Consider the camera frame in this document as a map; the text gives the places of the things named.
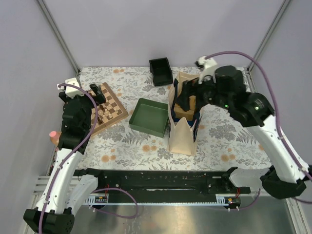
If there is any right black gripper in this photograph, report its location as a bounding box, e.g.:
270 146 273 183
174 71 232 112

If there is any wooden chess board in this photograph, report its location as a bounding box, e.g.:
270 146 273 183
91 82 128 137

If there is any green metal tray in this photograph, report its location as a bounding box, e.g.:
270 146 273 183
129 98 169 138

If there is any cream canvas tote bag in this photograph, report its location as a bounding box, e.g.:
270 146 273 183
167 72 203 156

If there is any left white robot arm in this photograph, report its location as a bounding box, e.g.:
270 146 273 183
23 83 106 234

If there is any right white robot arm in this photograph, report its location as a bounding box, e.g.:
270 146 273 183
175 65 310 199

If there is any wooden box in bag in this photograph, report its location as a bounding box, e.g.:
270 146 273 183
174 96 196 121

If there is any black plastic bin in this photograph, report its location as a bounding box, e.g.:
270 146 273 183
149 58 173 87

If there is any pink capped bottle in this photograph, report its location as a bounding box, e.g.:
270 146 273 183
49 131 61 147

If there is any floral table mat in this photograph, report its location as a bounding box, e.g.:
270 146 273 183
78 67 271 171

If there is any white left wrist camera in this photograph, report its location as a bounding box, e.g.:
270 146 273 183
57 78 84 98

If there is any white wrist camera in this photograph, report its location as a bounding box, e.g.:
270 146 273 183
57 78 84 98
195 56 217 84

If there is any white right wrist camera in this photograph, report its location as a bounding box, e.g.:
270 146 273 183
195 56 217 84

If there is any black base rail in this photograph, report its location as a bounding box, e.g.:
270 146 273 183
74 168 251 194

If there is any white slotted cable duct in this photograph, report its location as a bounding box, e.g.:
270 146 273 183
83 190 229 206

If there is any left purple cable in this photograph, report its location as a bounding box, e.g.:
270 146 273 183
39 83 138 232

